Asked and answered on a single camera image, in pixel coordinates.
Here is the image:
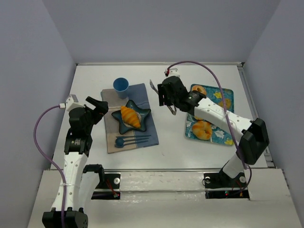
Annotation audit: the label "metal serving tongs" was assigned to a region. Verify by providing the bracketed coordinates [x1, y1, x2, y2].
[149, 79, 177, 115]

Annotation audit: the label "orange striped croissant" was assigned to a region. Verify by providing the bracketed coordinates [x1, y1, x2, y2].
[121, 106, 141, 128]

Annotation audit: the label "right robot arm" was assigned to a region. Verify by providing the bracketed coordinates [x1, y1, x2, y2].
[157, 76, 269, 189]

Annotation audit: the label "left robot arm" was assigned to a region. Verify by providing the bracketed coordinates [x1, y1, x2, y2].
[42, 95, 108, 228]

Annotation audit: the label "glazed twisted bread roll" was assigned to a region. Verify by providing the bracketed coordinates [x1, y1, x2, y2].
[192, 121, 213, 141]

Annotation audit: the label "speckled bread slice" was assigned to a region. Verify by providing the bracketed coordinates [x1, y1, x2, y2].
[218, 98, 232, 109]

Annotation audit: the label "blue beige placemat cloth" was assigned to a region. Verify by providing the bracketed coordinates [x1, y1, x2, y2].
[101, 83, 159, 154]

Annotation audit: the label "blue plastic cup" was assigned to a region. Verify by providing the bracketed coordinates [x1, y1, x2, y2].
[113, 77, 129, 99]

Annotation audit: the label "blue starfish-shaped plate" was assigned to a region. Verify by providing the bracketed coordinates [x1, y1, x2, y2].
[112, 100, 151, 135]

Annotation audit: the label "blue plastic spoon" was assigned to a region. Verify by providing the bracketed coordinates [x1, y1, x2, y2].
[115, 138, 148, 147]

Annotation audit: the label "blue plastic knife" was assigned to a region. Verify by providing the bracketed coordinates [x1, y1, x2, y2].
[116, 135, 151, 139]

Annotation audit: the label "teal floral tray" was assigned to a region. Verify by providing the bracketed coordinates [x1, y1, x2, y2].
[185, 84, 234, 146]

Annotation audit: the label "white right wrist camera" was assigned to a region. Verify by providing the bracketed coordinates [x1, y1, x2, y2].
[165, 68, 180, 77]

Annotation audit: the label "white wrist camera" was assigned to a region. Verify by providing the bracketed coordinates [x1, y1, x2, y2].
[165, 68, 180, 77]
[65, 95, 82, 112]

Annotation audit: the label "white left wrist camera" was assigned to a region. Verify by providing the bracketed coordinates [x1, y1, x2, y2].
[65, 95, 82, 112]

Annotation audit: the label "orange ring donut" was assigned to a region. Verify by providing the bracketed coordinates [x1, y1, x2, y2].
[191, 85, 207, 95]

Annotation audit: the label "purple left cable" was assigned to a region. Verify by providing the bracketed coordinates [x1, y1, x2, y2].
[33, 104, 67, 228]

